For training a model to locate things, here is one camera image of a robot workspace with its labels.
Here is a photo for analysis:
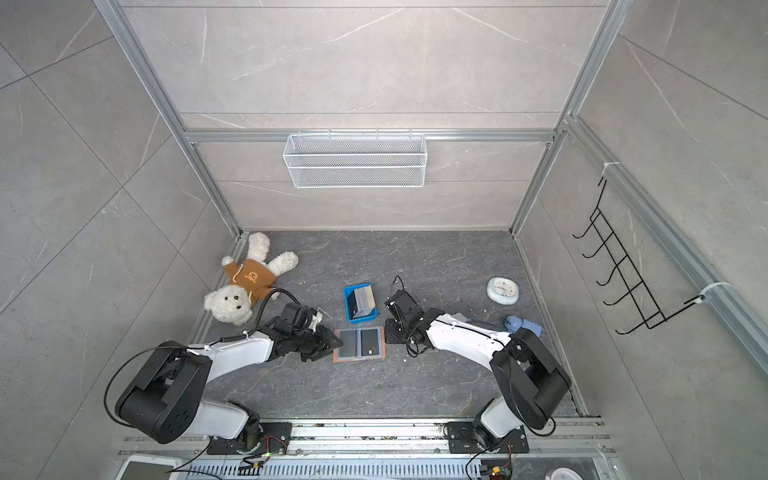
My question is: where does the blue dish brush toy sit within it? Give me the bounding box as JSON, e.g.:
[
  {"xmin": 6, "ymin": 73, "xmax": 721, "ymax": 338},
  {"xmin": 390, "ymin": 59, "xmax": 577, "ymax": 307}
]
[{"xmin": 504, "ymin": 316, "xmax": 543, "ymax": 337}]

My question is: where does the pink white round object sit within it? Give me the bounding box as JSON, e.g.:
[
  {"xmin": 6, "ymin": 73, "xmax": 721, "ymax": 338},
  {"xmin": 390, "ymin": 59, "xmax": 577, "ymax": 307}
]
[{"xmin": 545, "ymin": 467, "xmax": 583, "ymax": 480}]

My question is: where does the white tablet device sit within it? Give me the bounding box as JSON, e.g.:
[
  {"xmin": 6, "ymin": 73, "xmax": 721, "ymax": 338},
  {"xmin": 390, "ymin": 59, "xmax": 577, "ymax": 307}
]
[{"xmin": 115, "ymin": 454, "xmax": 183, "ymax": 480}]

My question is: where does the aluminium rail front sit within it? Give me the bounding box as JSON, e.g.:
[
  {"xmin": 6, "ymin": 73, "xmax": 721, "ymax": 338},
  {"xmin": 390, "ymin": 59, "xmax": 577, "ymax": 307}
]
[{"xmin": 113, "ymin": 417, "xmax": 626, "ymax": 479}]

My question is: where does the blue card box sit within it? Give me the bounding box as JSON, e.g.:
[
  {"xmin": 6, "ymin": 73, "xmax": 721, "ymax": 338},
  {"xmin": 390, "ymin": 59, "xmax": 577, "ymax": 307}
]
[{"xmin": 343, "ymin": 283, "xmax": 378, "ymax": 324}]

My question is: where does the white round clock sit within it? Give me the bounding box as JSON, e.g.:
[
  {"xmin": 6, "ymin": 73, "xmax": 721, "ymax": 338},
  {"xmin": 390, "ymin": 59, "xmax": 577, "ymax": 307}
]
[{"xmin": 486, "ymin": 277, "xmax": 520, "ymax": 306}]

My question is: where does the black VIP credit card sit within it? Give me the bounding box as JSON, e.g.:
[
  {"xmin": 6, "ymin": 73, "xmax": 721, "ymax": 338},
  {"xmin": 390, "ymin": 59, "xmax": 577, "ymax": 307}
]
[{"xmin": 359, "ymin": 327, "xmax": 384, "ymax": 359}]

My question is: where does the white wire mesh basket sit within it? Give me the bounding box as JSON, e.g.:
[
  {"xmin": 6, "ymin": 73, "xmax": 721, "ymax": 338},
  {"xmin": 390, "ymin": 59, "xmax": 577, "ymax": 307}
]
[{"xmin": 283, "ymin": 133, "xmax": 428, "ymax": 189}]

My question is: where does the tan leather card holder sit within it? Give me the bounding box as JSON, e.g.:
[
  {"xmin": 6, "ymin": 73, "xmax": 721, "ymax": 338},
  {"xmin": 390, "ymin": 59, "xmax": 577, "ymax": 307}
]
[{"xmin": 333, "ymin": 326, "xmax": 386, "ymax": 363}]

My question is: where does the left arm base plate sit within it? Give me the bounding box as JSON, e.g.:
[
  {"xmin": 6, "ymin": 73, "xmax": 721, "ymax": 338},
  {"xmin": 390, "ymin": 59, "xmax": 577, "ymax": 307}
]
[{"xmin": 206, "ymin": 422, "xmax": 293, "ymax": 456}]

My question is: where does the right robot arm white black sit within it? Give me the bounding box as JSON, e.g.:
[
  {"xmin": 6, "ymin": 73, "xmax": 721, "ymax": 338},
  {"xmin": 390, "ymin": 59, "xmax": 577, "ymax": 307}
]
[{"xmin": 384, "ymin": 289, "xmax": 572, "ymax": 451}]

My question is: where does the stack of credit cards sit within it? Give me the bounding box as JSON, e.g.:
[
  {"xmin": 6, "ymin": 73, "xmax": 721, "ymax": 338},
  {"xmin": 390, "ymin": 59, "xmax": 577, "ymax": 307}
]
[{"xmin": 348, "ymin": 285, "xmax": 375, "ymax": 319}]

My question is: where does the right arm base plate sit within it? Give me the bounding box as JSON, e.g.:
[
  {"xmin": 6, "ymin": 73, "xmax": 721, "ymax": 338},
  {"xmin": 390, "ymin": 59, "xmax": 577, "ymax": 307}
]
[{"xmin": 443, "ymin": 421, "xmax": 530, "ymax": 454}]

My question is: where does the black wire hook rack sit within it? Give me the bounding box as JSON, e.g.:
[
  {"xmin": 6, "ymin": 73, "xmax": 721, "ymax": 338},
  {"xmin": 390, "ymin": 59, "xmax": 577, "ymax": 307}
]
[{"xmin": 571, "ymin": 177, "xmax": 706, "ymax": 336}]

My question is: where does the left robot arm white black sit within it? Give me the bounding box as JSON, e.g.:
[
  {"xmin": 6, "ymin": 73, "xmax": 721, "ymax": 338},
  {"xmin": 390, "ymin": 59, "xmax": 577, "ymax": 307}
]
[{"xmin": 103, "ymin": 288, "xmax": 343, "ymax": 452}]

